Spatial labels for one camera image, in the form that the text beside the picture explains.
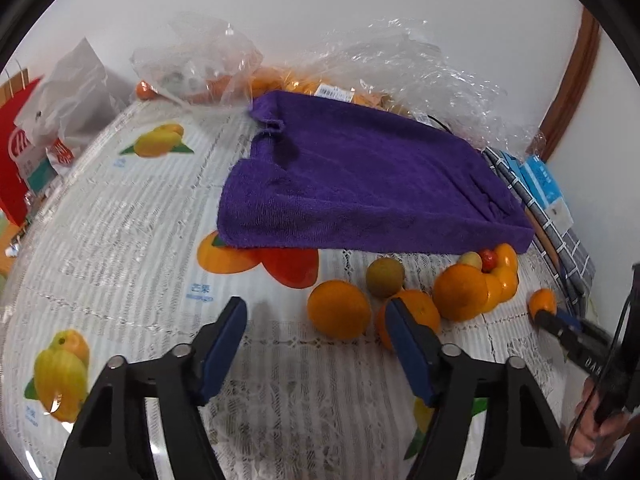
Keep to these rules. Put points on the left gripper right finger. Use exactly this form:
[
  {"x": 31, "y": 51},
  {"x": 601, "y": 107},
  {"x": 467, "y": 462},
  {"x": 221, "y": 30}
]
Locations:
[{"x": 521, "y": 438}]

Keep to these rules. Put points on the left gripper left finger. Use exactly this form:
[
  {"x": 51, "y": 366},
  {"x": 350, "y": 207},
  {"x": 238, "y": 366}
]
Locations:
[{"x": 111, "y": 440}]

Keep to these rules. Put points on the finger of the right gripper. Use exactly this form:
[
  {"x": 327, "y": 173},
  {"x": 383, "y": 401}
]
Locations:
[{"x": 575, "y": 335}]

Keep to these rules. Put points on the small tangerine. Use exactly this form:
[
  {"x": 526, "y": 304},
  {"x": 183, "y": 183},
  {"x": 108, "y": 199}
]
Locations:
[{"x": 543, "y": 300}]

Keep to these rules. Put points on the large orange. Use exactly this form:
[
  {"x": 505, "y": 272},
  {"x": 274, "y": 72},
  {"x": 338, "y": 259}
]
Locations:
[
  {"x": 339, "y": 310},
  {"x": 460, "y": 292}
]

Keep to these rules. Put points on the right hand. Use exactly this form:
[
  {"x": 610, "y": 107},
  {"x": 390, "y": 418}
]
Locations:
[{"x": 597, "y": 441}]

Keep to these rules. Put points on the grey plaid cloth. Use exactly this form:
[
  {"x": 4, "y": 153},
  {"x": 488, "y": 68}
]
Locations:
[{"x": 567, "y": 257}]

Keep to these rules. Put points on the yellow-orange bell pepper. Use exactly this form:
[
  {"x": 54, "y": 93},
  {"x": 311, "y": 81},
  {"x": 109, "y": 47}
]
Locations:
[{"x": 502, "y": 282}]

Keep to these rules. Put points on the small red tomato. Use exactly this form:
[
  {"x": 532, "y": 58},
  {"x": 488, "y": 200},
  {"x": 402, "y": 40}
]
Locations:
[{"x": 489, "y": 260}]

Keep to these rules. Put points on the small pale yellow fruit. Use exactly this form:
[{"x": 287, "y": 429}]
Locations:
[{"x": 471, "y": 259}]

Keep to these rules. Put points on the orange behind right finger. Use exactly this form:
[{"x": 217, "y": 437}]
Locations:
[{"x": 419, "y": 304}]

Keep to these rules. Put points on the blue tissue pack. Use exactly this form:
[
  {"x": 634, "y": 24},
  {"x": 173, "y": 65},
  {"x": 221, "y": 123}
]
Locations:
[{"x": 539, "y": 182}]

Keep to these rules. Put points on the green-brown round fruit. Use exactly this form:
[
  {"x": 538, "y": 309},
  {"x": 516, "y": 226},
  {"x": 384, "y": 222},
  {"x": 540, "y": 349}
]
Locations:
[{"x": 385, "y": 277}]

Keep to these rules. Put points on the red paper bag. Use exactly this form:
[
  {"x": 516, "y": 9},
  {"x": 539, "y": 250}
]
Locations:
[{"x": 24, "y": 166}]

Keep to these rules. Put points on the purple towel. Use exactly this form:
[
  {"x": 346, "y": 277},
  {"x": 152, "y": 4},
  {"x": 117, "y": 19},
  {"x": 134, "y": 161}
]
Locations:
[{"x": 328, "y": 174}]

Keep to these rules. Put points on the large clear plastic bag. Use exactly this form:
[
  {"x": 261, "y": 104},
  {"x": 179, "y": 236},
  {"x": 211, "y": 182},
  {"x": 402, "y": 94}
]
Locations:
[{"x": 393, "y": 66}]

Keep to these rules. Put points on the white plastic bag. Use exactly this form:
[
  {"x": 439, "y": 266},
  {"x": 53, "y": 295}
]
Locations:
[{"x": 69, "y": 108}]

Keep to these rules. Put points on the small orange behind bag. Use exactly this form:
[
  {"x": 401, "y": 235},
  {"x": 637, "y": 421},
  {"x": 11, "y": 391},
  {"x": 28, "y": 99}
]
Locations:
[{"x": 145, "y": 92}]

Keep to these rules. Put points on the clear plastic bag left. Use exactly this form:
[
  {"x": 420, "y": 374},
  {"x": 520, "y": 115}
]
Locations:
[{"x": 209, "y": 63}]

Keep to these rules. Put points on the brown door frame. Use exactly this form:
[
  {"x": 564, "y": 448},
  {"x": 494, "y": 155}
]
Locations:
[{"x": 572, "y": 88}]

